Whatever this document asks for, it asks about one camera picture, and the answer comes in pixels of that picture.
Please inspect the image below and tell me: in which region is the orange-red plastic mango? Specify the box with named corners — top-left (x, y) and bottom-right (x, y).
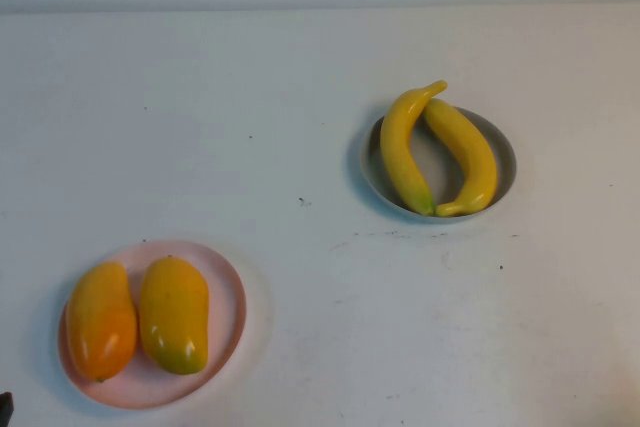
top-left (65, 260), bottom-right (139, 382)

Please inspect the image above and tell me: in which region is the yellow-green plastic mango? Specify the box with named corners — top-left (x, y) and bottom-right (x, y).
top-left (138, 255), bottom-right (210, 376)

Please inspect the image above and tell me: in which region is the yellow plastic banana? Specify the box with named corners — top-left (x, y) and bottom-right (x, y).
top-left (379, 79), bottom-right (449, 217)
top-left (422, 96), bottom-right (499, 218)

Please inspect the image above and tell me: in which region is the pink round plate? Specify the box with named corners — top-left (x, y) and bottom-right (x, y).
top-left (57, 239), bottom-right (249, 409)

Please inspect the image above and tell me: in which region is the grey-blue round plate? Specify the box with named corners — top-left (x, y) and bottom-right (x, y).
top-left (361, 105), bottom-right (517, 218)

